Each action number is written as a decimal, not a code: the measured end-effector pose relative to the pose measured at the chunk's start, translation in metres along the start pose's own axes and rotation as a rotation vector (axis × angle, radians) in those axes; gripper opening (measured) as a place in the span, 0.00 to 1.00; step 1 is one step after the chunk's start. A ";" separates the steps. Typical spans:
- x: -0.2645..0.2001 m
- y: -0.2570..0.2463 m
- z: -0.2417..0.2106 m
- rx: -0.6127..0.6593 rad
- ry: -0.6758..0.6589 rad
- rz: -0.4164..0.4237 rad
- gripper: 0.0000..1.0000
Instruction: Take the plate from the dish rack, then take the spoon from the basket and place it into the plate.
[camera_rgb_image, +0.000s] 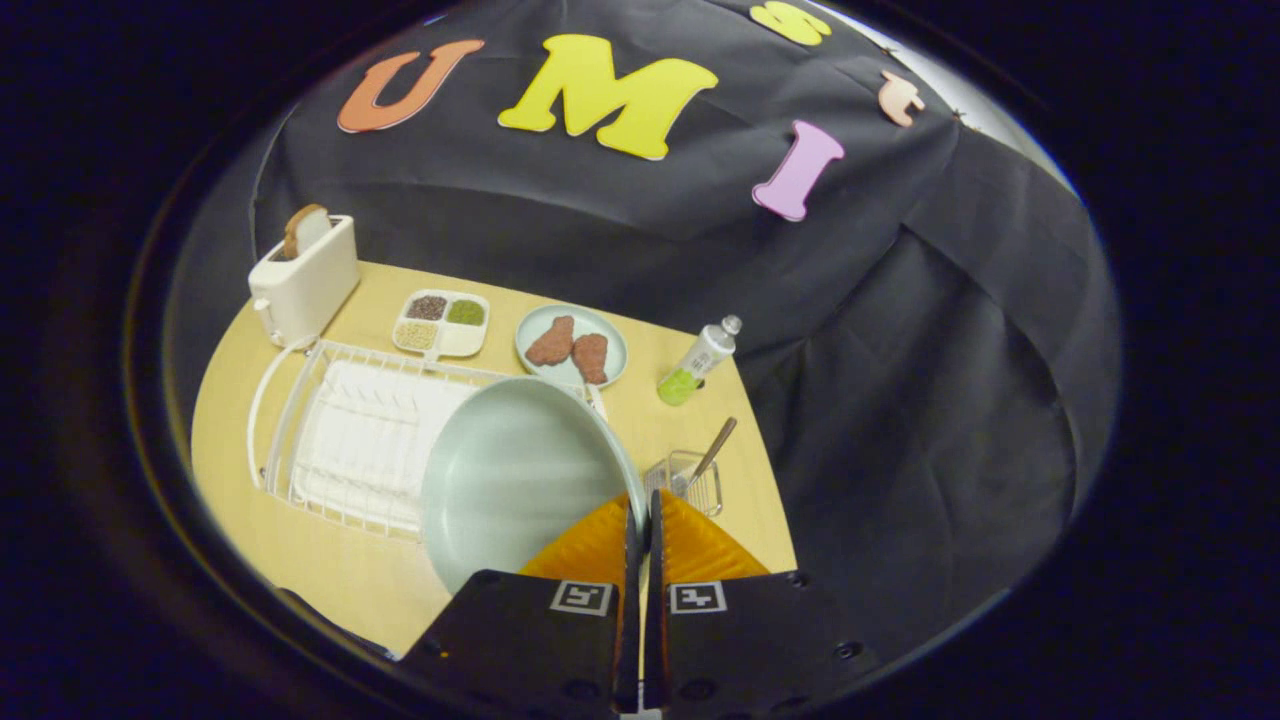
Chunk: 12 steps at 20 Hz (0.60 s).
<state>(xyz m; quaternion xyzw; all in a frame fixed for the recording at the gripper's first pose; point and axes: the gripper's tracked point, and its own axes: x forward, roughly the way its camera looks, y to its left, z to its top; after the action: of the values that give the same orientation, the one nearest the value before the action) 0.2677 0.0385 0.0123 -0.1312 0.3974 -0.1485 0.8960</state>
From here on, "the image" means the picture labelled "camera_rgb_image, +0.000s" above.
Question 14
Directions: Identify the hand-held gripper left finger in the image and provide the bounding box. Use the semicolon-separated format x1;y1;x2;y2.
400;490;641;716

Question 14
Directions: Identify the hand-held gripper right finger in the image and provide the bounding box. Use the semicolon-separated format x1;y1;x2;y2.
645;488;881;716

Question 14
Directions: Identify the small wire basket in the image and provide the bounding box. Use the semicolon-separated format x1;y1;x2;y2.
643;450;724;518

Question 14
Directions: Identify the wooden-handled metal spoon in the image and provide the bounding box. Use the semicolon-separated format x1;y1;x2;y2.
683;417;738;493

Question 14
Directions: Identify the white wire dish rack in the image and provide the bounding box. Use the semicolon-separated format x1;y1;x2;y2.
262;338;606;546

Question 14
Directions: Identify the pale green plate with meat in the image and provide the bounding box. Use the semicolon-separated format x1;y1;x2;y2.
515;304;629;389

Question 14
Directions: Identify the green tea bottle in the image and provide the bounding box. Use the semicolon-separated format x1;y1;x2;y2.
657;315;743;407

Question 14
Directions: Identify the brown meat piece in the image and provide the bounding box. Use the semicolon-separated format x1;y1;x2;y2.
572;333;610;386
525;315;576;367

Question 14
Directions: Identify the white divided condiment tray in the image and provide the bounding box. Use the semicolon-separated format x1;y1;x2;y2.
391;289;491;359

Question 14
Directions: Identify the white toaster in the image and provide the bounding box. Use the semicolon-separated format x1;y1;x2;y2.
248;215;361;349

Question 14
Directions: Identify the bread slice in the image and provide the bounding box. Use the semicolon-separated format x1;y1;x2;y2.
283;204;331;261

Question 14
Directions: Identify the white toaster cable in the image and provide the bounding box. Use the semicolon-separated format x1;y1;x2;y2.
246;334;321;491

